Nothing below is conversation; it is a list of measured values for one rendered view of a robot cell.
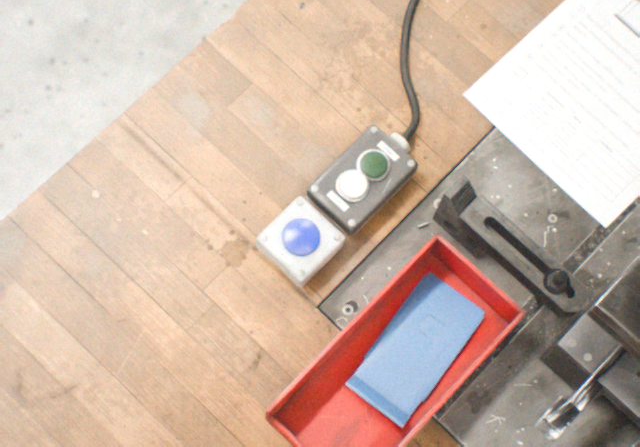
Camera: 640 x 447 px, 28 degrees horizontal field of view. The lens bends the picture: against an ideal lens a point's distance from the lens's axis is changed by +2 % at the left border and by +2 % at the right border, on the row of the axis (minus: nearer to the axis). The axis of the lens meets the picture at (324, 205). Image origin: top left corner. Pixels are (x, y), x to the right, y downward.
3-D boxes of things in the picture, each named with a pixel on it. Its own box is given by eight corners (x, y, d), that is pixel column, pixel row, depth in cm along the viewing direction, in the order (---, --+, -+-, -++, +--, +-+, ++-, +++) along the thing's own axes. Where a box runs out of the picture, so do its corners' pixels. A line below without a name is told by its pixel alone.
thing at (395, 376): (343, 389, 130) (345, 384, 127) (429, 272, 134) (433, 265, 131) (399, 431, 129) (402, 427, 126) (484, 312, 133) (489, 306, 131)
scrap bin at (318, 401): (264, 418, 129) (265, 410, 124) (429, 247, 136) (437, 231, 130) (351, 504, 127) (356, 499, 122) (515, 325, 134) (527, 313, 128)
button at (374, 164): (353, 169, 136) (354, 163, 134) (371, 151, 137) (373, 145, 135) (373, 187, 135) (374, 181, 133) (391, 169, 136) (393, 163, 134)
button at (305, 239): (273, 241, 133) (273, 235, 131) (299, 215, 134) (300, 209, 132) (301, 267, 132) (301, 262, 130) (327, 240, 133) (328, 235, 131)
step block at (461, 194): (431, 218, 137) (443, 193, 128) (449, 199, 137) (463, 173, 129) (476, 259, 135) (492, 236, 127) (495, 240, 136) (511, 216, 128)
